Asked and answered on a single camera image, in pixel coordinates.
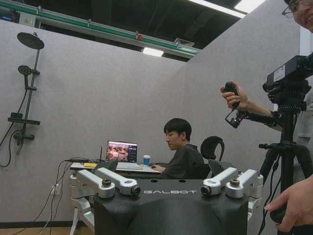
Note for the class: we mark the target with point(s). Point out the black handheld controller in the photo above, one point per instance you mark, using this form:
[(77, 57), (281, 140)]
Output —
[(277, 215), (231, 90)]

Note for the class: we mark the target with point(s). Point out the standing person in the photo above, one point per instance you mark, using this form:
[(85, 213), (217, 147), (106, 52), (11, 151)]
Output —
[(305, 122)]

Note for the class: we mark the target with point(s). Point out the grey electrical box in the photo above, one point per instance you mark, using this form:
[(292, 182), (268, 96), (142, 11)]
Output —
[(27, 18)]

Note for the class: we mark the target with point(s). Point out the ceiling air vent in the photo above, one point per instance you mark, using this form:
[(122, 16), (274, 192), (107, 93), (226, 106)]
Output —
[(184, 42)]

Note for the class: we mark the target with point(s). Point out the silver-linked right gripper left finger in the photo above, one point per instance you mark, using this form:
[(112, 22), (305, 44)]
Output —
[(122, 183)]

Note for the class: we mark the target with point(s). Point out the black hand shower head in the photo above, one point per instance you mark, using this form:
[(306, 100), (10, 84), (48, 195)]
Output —
[(25, 70)]

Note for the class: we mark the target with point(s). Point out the red beam fitting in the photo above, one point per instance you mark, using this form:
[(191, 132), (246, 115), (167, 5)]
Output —
[(140, 37)]

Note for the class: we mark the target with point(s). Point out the blue paper cup white lid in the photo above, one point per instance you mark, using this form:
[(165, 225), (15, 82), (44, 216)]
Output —
[(146, 160)]

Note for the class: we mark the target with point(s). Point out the black shower mixer valve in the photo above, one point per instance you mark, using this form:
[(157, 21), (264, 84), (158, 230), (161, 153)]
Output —
[(23, 136)]

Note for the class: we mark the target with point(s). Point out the thin black antenna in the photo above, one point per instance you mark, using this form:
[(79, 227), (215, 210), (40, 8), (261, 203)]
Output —
[(101, 154)]

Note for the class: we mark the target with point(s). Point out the black camera tripod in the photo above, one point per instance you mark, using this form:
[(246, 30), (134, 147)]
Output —
[(286, 147)]

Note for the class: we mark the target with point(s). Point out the black round rain shower head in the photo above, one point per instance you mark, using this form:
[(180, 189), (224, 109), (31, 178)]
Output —
[(30, 40)]

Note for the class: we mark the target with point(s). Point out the white office desk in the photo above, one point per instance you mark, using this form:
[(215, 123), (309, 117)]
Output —
[(137, 171)]

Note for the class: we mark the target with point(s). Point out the yellow flat item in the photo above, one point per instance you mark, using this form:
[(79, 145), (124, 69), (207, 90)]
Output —
[(90, 165)]

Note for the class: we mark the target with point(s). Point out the rectangular ceiling light panel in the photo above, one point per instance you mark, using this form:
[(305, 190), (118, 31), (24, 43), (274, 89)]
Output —
[(152, 52), (249, 6)]

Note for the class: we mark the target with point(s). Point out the seated person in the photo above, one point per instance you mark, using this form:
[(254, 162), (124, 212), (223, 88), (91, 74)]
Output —
[(185, 159)]

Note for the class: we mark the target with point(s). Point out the black shower shelf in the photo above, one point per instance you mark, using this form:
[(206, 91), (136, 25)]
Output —
[(23, 120)]

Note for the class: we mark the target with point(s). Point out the black shower riser pole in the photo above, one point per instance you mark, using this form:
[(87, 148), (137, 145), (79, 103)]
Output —
[(31, 98)]

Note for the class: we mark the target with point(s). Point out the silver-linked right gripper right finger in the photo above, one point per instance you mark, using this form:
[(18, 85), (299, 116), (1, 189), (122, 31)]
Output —
[(220, 182)]

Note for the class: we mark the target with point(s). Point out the black-framed glasses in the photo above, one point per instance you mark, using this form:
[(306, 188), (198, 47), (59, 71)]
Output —
[(289, 9)]

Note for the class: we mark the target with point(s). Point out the black box camera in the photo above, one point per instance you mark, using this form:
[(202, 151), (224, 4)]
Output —
[(288, 73)]

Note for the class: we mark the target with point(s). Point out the open laptop with lit screen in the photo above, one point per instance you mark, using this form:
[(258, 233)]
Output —
[(121, 151)]

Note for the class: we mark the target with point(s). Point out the black office chair with headrest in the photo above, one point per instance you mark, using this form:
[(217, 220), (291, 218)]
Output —
[(215, 156)]

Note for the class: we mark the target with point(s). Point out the white wall power plug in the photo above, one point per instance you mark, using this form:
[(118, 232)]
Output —
[(56, 189)]

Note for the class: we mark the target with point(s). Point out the green ceiling beam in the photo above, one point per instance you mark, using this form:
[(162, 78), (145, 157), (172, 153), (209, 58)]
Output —
[(97, 28)]

